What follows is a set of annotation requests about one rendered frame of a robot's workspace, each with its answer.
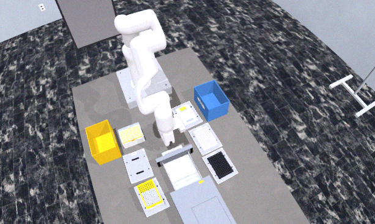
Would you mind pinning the black multiwell plate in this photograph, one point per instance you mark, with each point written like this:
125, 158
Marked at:
221, 169

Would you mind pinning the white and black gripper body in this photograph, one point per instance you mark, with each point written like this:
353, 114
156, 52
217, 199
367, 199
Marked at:
168, 137

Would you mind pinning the yellow open-top box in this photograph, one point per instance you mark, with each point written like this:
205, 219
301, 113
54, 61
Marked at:
101, 142

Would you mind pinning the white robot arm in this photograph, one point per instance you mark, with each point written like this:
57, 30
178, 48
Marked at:
139, 49

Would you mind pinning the blue open-top bin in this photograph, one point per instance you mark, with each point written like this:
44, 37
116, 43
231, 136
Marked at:
211, 100

